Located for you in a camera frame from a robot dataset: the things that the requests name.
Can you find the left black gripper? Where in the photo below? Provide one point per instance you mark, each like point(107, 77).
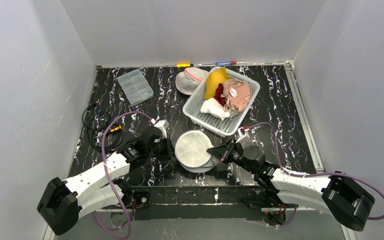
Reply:
point(165, 145)

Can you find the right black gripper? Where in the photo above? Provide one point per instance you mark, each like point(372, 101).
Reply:
point(227, 152)

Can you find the white mesh bag blue zipper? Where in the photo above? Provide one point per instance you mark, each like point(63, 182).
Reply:
point(190, 150)

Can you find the beige pink bra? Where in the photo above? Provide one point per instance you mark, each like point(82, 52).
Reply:
point(237, 95)

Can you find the red bra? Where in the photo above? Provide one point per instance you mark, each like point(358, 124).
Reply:
point(219, 95)

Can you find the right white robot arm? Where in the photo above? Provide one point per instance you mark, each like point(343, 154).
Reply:
point(341, 197)

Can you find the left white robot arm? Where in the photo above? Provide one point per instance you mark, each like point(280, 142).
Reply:
point(64, 202)

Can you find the white bra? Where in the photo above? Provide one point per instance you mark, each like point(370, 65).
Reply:
point(213, 107)

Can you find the white mesh bag pink zipper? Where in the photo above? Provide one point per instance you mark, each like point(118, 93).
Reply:
point(189, 79)

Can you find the yellow bra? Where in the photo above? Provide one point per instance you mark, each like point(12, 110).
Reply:
point(219, 76)

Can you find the white plastic basket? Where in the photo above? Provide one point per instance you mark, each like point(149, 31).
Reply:
point(228, 126)

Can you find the clear plastic organizer box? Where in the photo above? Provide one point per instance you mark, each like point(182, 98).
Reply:
point(135, 87)

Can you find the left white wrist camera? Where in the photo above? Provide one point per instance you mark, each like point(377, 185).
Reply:
point(163, 126)

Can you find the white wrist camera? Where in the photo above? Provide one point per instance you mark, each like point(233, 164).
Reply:
point(243, 134)
point(163, 126)

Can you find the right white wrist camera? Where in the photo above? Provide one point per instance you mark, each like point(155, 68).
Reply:
point(243, 134)

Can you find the black base frame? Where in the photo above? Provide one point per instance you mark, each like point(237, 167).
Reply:
point(194, 202)

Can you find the yellow handled screwdriver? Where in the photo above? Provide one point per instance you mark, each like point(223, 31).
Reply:
point(184, 65)

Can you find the blue red handled screwdriver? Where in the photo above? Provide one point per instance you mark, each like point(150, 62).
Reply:
point(225, 63)

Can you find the aluminium side rail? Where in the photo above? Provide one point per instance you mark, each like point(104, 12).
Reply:
point(292, 80)

